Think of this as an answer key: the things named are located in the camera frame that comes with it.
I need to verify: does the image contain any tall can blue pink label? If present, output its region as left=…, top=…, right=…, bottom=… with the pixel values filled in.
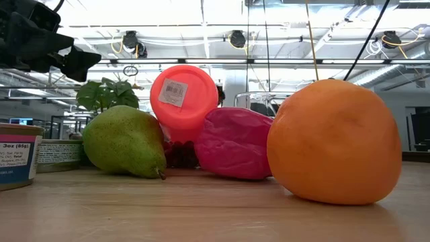
left=0, top=122, right=44, bottom=192

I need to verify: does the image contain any black ceiling cable reel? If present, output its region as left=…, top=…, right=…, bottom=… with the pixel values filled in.
left=229, top=30, right=247, bottom=49
left=121, top=30, right=148, bottom=58
left=382, top=30, right=402, bottom=50

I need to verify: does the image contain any red bell pepper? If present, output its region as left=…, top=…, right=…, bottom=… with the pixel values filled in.
left=194, top=107, right=275, bottom=181

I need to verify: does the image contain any yellow cable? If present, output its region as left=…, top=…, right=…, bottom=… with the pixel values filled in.
left=304, top=0, right=320, bottom=81

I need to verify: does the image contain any computer monitor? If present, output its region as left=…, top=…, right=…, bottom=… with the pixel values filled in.
left=9, top=117, right=34, bottom=126

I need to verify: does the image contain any dark desk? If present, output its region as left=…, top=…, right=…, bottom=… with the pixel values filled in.
left=402, top=151, right=430, bottom=164

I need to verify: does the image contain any orange fruit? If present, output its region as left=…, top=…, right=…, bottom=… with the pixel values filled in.
left=267, top=79, right=403, bottom=206

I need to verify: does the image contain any gold can green label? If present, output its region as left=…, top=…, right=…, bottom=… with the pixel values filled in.
left=36, top=138, right=85, bottom=174

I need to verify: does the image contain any green speckled pear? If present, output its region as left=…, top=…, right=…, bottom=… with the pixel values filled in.
left=82, top=105, right=168, bottom=181

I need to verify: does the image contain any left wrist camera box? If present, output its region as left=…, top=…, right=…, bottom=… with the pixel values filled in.
left=28, top=1, right=62, bottom=34

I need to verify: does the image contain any clear plastic bin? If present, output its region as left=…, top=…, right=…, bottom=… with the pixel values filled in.
left=234, top=91, right=296, bottom=118

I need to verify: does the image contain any silver ventilation duct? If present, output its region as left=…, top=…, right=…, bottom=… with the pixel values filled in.
left=349, top=63, right=430, bottom=91

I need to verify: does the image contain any dark red grape bunch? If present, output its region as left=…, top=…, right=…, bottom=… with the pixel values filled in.
left=163, top=140, right=200, bottom=169

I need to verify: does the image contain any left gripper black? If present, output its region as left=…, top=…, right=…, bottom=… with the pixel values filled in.
left=0, top=0, right=102, bottom=83

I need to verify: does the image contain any green potted plant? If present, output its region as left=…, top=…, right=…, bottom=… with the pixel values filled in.
left=76, top=77, right=140, bottom=115

